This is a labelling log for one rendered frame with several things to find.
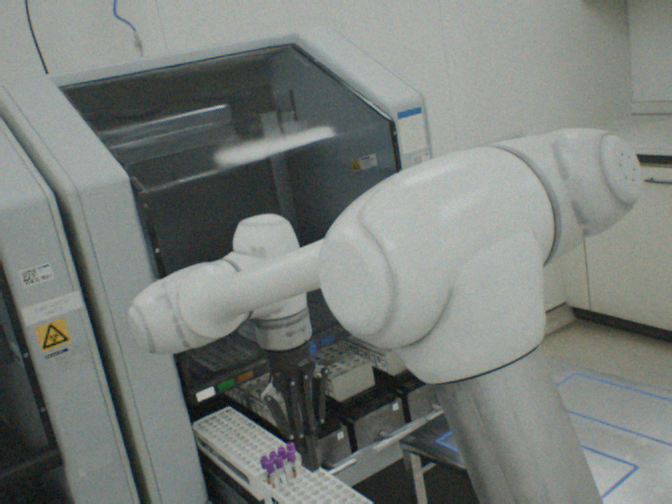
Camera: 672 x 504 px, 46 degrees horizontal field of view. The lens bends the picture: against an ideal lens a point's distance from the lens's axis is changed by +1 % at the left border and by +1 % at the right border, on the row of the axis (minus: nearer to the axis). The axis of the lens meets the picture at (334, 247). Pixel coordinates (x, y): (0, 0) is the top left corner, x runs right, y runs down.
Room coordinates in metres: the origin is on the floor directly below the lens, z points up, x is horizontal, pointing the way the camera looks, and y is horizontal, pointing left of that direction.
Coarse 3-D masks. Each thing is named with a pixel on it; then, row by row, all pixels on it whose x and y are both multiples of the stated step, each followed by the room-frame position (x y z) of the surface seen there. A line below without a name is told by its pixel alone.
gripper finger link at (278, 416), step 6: (258, 396) 1.16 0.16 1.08; (264, 396) 1.15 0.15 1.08; (270, 396) 1.15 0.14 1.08; (270, 402) 1.15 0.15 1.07; (276, 402) 1.15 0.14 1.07; (270, 408) 1.16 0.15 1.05; (276, 408) 1.15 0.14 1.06; (276, 414) 1.15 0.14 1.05; (282, 414) 1.15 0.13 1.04; (276, 420) 1.16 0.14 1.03; (282, 420) 1.15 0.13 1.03; (282, 426) 1.15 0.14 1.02; (288, 426) 1.16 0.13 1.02; (282, 432) 1.17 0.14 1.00; (288, 432) 1.16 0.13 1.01; (288, 438) 1.16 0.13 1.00
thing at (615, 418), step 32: (576, 384) 1.48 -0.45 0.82; (608, 384) 1.46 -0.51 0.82; (640, 384) 1.44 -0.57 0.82; (576, 416) 1.36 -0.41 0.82; (608, 416) 1.34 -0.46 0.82; (640, 416) 1.32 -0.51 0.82; (416, 448) 1.35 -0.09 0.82; (448, 448) 1.33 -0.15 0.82; (608, 448) 1.24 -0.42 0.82; (640, 448) 1.22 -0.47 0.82; (416, 480) 1.38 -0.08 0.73; (608, 480) 1.15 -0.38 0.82; (640, 480) 1.13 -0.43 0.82
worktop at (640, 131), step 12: (624, 120) 3.83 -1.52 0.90; (636, 120) 3.78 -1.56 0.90; (648, 120) 3.72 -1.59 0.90; (660, 120) 3.67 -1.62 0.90; (624, 132) 3.55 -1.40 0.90; (636, 132) 3.50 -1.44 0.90; (648, 132) 3.46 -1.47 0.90; (660, 132) 3.41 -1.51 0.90; (636, 144) 3.26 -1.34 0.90; (648, 144) 3.22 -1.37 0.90; (660, 144) 3.18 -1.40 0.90
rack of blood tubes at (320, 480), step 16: (288, 480) 1.25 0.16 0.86; (304, 480) 1.24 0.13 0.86; (320, 480) 1.23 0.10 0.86; (336, 480) 1.22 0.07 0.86; (272, 496) 1.22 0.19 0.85; (288, 496) 1.20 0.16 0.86; (304, 496) 1.19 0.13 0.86; (320, 496) 1.19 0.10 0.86; (336, 496) 1.18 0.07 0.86; (352, 496) 1.17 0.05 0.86
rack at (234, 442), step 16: (208, 416) 1.55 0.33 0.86; (224, 416) 1.54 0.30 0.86; (240, 416) 1.52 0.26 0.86; (208, 432) 1.48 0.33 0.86; (224, 432) 1.47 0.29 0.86; (240, 432) 1.45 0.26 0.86; (256, 432) 1.45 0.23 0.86; (208, 448) 1.48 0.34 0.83; (224, 448) 1.40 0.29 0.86; (240, 448) 1.40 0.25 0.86; (256, 448) 1.39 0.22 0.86; (272, 448) 1.37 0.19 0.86; (224, 464) 1.41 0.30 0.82; (240, 464) 1.33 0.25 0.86; (256, 464) 1.32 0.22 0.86; (240, 480) 1.34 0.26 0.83; (256, 480) 1.28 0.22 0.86; (256, 496) 1.29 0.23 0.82
